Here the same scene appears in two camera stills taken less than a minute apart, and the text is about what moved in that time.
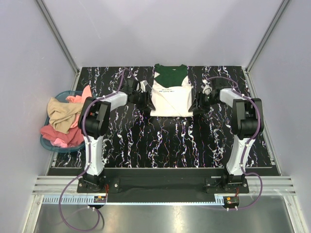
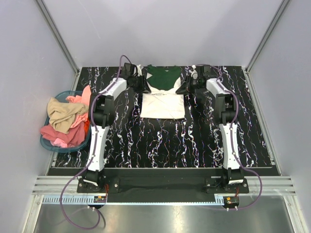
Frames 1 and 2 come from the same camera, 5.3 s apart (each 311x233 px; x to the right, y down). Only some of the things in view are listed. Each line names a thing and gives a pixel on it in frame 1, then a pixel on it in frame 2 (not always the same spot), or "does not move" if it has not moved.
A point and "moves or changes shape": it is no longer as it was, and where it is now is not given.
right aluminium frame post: x=283 y=7 does not move
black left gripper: x=147 y=103 to x=143 y=87
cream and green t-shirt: x=171 y=91 moves or changes shape
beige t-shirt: x=60 y=114 does not move
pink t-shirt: x=74 y=136 does not move
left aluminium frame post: x=61 y=42 does not move
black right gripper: x=201 y=108 to x=182 y=90
